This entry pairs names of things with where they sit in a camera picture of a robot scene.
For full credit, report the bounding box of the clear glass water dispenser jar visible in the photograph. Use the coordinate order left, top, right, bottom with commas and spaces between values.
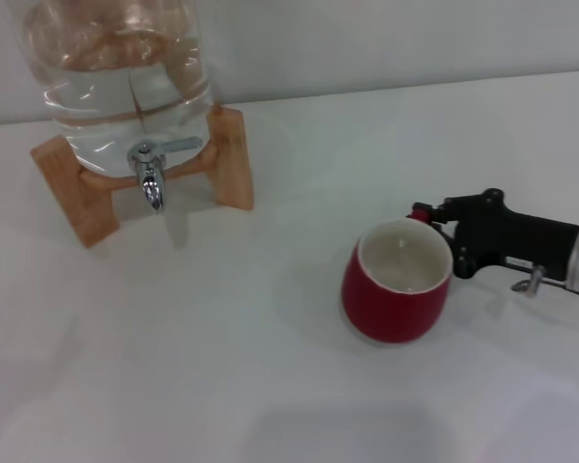
16, 0, 217, 177

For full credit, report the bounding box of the wooden dispenser stand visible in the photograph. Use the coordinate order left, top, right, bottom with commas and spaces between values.
30, 104, 256, 250

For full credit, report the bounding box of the red cup with white inside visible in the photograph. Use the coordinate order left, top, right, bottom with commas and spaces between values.
340, 207, 455, 345

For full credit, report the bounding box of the right gripper cable with plug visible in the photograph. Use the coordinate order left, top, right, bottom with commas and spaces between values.
510, 264, 579, 303

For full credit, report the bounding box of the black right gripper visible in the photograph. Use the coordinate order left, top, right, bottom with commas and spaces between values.
411, 187, 579, 282

